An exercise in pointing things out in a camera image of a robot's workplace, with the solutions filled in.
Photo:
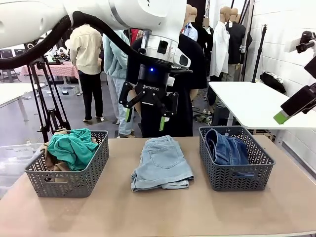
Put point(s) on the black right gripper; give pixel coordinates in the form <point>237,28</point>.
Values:
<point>301,101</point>

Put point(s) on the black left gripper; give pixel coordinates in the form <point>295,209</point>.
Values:
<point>153,81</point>

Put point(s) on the dark blue denim shorts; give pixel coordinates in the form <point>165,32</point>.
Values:
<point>227,150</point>

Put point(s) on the teal top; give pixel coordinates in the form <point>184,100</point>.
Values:
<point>71,150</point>

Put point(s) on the beige top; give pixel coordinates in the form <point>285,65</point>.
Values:
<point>53,164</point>

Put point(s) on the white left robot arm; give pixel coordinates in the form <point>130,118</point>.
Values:
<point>24,24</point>

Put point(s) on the large white table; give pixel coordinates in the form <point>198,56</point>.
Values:
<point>247,103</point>

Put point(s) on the black bag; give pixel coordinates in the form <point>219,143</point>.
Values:
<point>272,81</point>

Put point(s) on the person in black t-shirt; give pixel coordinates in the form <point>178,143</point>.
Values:
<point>187,111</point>

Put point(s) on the light blue denim shorts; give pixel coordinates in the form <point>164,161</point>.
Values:
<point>163,163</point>

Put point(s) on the black light stand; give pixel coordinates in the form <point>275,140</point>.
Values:
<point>261,44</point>

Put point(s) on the gray woven plastic basket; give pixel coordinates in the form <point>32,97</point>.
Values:
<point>232,180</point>
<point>66,182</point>

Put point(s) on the person in black jacket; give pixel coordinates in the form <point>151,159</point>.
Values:
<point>206,42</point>

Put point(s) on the mannequin in cream jacket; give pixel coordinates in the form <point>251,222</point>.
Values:
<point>85,49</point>

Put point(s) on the flat gray floor crate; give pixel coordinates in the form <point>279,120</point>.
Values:
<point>66,90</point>

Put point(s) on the mannequin in blue shirt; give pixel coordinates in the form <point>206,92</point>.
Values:
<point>191,29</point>

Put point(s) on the mannequin in black shirt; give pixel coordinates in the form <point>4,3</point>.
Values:
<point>235,44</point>

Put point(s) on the mannequin in white shirt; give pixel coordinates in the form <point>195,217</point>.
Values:
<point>219,49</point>

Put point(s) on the table with pink cloth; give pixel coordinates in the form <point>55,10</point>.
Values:
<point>59,69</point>

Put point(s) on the small white table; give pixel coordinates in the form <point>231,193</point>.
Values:
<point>14,91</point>

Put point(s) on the clear plastic storage bin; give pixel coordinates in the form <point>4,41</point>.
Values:
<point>14,158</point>

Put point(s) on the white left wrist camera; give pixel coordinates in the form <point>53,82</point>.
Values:
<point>172,81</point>

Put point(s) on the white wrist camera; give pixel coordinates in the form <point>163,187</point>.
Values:
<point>172,81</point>
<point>292,45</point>

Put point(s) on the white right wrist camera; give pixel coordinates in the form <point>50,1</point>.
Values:
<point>292,45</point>

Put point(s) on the black camera tripod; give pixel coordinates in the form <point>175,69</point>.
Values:
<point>52,118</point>

